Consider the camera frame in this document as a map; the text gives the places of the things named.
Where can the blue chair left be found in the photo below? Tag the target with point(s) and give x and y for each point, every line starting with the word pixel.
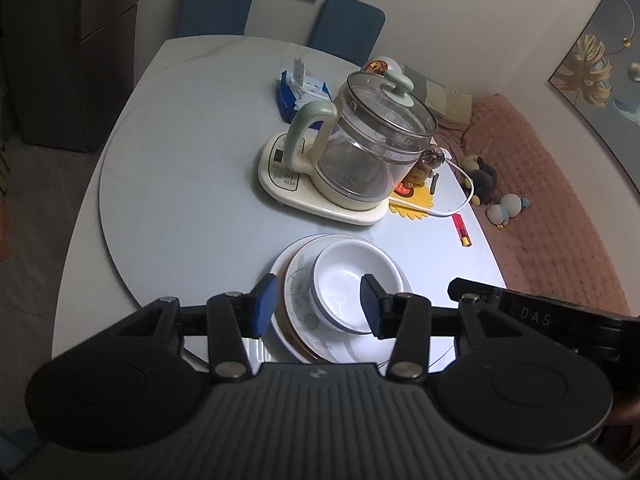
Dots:
pixel 213 17

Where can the red flower pattern plate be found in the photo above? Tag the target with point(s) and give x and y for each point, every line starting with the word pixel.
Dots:
pixel 296 323

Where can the black plush toy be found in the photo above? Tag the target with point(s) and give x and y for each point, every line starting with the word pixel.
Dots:
pixel 480 178

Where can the pink sofa cover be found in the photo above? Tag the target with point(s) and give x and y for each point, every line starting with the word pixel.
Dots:
pixel 551 249

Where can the blue chair right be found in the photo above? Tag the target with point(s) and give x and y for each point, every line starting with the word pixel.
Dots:
pixel 347 29

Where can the cream kettle base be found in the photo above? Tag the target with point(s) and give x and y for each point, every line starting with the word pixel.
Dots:
pixel 296 190

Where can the blue tissue pack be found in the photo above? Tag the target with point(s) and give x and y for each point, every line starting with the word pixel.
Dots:
pixel 297 88

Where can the round lazy susan turntable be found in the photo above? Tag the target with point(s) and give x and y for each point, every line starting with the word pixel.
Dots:
pixel 182 210

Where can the brown dog figurine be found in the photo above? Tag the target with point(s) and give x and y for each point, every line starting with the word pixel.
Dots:
pixel 431 159

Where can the white plate brown rim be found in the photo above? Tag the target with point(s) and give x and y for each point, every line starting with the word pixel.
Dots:
pixel 280 322

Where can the dark refrigerator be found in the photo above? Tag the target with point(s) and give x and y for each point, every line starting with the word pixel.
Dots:
pixel 69 68

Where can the brown hair clip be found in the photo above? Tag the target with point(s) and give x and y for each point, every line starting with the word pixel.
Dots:
pixel 433 185

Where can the person right hand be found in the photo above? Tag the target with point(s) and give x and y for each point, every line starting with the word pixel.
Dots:
pixel 624 414

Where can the glass electric kettle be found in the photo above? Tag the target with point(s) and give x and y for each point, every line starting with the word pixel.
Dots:
pixel 358 147

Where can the plaid pillow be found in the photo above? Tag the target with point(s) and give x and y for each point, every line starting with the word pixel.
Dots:
pixel 452 109

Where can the yellow sunflower coaster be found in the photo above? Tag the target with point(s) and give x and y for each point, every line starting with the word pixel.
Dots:
pixel 411 203

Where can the white bowl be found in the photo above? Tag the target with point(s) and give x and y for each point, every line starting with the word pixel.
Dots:
pixel 335 278

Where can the wall painting gold leaf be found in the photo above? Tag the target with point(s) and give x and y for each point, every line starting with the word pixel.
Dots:
pixel 599 76

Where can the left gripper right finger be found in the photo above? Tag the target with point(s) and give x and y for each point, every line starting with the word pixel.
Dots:
pixel 407 319

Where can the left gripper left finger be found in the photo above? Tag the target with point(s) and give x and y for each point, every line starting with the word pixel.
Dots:
pixel 231 319

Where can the red lighter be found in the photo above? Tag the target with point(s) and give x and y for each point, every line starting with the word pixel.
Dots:
pixel 462 231

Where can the blue white plush toy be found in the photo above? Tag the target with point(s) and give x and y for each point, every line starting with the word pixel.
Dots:
pixel 508 207

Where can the green leaf pattern plate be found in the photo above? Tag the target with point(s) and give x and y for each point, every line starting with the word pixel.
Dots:
pixel 351 348

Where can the white round appliance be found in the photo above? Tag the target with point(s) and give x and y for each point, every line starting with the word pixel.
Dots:
pixel 380 65

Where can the blue chair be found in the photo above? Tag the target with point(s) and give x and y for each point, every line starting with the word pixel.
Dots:
pixel 347 29
pixel 213 17

